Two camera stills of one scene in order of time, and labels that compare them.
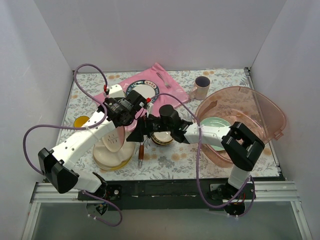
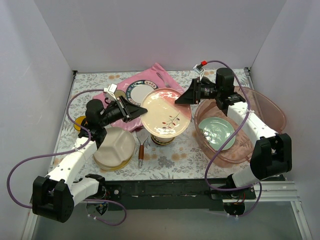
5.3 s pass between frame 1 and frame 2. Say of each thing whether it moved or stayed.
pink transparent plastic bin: stayed
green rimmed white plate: stayed
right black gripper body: moved
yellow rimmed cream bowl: stayed
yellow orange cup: stayed
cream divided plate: stayed
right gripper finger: moved
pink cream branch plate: moved
